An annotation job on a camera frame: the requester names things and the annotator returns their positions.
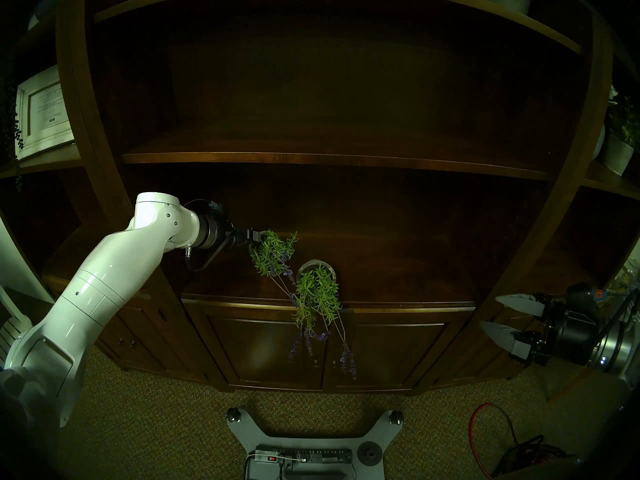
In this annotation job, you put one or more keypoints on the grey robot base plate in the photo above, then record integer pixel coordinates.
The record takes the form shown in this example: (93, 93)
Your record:
(310, 441)

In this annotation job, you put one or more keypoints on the potted fake lavender plant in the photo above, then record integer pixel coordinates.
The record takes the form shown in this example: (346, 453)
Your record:
(272, 254)
(317, 294)

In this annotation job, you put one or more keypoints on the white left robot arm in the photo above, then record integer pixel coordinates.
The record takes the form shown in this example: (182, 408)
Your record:
(110, 269)

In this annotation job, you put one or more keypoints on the dark wooden bookcase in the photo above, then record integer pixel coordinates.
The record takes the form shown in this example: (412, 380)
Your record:
(350, 184)

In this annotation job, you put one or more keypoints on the white framed certificate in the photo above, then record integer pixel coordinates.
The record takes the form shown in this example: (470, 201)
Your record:
(45, 114)

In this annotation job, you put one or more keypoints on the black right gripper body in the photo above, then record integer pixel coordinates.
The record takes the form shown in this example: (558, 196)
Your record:
(570, 329)

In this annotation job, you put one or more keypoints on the white slatted chair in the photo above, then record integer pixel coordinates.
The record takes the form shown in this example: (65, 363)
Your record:
(7, 324)

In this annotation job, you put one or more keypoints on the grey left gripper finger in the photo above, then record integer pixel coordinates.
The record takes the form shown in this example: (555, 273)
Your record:
(255, 235)

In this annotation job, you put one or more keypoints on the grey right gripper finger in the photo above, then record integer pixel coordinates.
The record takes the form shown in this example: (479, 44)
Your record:
(507, 336)
(522, 302)

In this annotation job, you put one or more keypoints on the dark trailing plant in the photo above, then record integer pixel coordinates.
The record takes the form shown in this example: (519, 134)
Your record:
(17, 134)

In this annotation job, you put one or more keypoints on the grey power strip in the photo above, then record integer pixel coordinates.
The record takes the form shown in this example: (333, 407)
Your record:
(320, 455)

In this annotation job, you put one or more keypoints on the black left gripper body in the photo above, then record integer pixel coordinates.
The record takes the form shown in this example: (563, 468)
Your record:
(232, 236)

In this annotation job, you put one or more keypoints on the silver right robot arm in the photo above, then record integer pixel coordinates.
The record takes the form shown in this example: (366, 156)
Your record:
(612, 341)

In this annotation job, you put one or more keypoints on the green plant in white pot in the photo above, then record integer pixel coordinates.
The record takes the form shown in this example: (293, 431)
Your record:
(617, 154)

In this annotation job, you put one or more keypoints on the clear glass jar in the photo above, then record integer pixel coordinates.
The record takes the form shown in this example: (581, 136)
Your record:
(629, 276)

